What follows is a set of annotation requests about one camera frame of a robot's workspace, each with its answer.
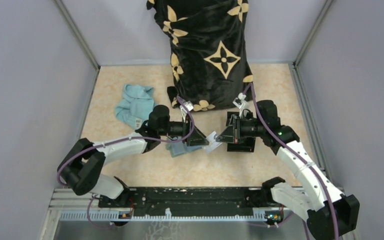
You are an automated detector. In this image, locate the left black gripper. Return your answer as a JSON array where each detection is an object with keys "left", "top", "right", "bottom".
[{"left": 158, "top": 113, "right": 209, "bottom": 146}]

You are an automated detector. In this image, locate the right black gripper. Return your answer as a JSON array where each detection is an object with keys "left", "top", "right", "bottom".
[{"left": 216, "top": 114, "right": 265, "bottom": 144}]

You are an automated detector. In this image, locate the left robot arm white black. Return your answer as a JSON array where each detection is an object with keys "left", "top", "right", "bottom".
[{"left": 57, "top": 105, "right": 209, "bottom": 207}]

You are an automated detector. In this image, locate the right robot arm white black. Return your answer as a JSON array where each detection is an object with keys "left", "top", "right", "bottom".
[{"left": 216, "top": 97, "right": 360, "bottom": 240}]

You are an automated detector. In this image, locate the black card tray box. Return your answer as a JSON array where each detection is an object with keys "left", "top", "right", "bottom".
[{"left": 226, "top": 108, "right": 256, "bottom": 153}]

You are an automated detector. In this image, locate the light blue cloth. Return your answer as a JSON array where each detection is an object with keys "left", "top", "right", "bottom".
[{"left": 114, "top": 84, "right": 156, "bottom": 130}]

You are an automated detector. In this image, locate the black beige flower-patterned blanket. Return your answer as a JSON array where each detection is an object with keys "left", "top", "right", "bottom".
[{"left": 146, "top": 0, "right": 253, "bottom": 112}]

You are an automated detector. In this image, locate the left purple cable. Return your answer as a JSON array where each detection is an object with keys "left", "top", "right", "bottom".
[{"left": 56, "top": 96, "right": 196, "bottom": 230}]

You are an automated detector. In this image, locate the purple cable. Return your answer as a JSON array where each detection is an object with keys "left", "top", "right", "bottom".
[
  {"left": 56, "top": 96, "right": 196, "bottom": 230},
  {"left": 243, "top": 82, "right": 340, "bottom": 240}
]

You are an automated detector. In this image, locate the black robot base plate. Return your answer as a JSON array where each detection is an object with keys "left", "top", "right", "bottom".
[{"left": 98, "top": 187, "right": 281, "bottom": 218}]

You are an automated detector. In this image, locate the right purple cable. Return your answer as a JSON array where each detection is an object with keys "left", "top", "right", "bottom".
[{"left": 243, "top": 82, "right": 340, "bottom": 240}]

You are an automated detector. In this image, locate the white slotted cable duct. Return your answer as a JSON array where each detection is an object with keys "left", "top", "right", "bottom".
[{"left": 59, "top": 207, "right": 280, "bottom": 223}]

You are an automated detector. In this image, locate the aluminium frame rail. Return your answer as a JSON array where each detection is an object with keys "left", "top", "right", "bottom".
[{"left": 47, "top": 187, "right": 312, "bottom": 212}]

